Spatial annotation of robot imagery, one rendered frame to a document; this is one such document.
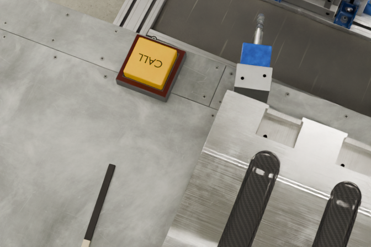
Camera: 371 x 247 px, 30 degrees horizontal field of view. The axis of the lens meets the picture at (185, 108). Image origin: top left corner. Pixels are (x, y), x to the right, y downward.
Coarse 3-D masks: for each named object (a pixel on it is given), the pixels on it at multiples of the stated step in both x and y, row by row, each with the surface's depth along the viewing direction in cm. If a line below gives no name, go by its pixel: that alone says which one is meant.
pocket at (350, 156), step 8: (344, 144) 92; (352, 144) 91; (360, 144) 91; (344, 152) 92; (352, 152) 92; (360, 152) 92; (368, 152) 91; (336, 160) 91; (344, 160) 91; (352, 160) 91; (360, 160) 91; (368, 160) 91; (352, 168) 91; (360, 168) 91; (368, 168) 91
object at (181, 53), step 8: (136, 40) 103; (152, 40) 103; (176, 48) 102; (128, 56) 102; (176, 64) 101; (120, 72) 101; (176, 72) 101; (120, 80) 101; (128, 80) 100; (168, 80) 100; (144, 88) 100; (152, 88) 100; (168, 88) 100
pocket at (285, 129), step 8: (264, 112) 93; (272, 112) 92; (264, 120) 93; (272, 120) 93; (280, 120) 93; (288, 120) 92; (296, 120) 92; (264, 128) 93; (272, 128) 93; (280, 128) 93; (288, 128) 93; (296, 128) 93; (264, 136) 94; (272, 136) 93; (280, 136) 93; (288, 136) 93; (296, 136) 93; (288, 144) 92
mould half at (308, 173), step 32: (224, 96) 92; (224, 128) 90; (256, 128) 90; (320, 128) 90; (224, 160) 89; (288, 160) 89; (320, 160) 89; (192, 192) 88; (224, 192) 88; (288, 192) 88; (320, 192) 87; (192, 224) 87; (224, 224) 87; (288, 224) 86
